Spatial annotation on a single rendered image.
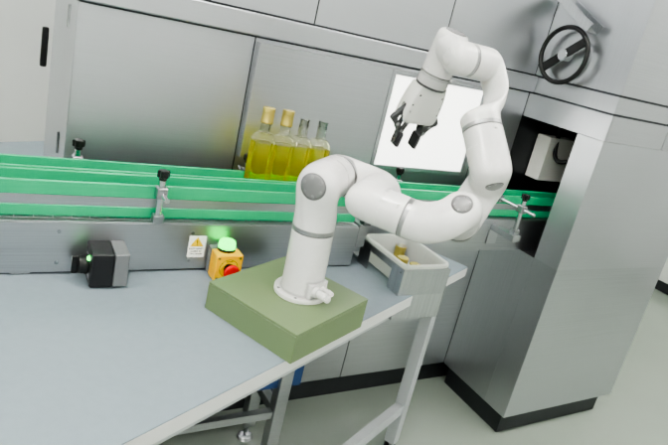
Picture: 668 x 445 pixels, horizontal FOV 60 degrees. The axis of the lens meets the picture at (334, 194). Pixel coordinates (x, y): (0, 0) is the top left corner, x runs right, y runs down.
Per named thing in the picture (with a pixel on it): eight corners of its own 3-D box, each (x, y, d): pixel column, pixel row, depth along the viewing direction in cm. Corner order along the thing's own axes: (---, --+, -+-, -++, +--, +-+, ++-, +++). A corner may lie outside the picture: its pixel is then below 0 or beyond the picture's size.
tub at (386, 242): (401, 258, 185) (408, 233, 183) (444, 292, 167) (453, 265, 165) (356, 258, 176) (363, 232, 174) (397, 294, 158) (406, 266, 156)
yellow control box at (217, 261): (230, 269, 151) (235, 243, 149) (240, 283, 145) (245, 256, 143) (204, 270, 147) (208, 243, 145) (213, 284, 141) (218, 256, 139)
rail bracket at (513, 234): (490, 240, 214) (508, 184, 208) (524, 260, 201) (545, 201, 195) (481, 240, 212) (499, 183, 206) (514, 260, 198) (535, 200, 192)
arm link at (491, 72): (453, 136, 123) (436, 52, 129) (497, 143, 129) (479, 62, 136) (481, 119, 116) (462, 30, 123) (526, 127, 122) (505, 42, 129)
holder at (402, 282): (391, 252, 190) (397, 230, 188) (443, 293, 168) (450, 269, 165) (347, 252, 181) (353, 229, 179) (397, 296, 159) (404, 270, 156)
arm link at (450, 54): (497, 54, 124) (463, 46, 120) (474, 97, 130) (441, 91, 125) (459, 27, 135) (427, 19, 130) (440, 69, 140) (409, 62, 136)
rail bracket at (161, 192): (163, 221, 139) (171, 169, 136) (171, 233, 133) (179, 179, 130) (146, 221, 137) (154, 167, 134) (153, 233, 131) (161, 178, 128)
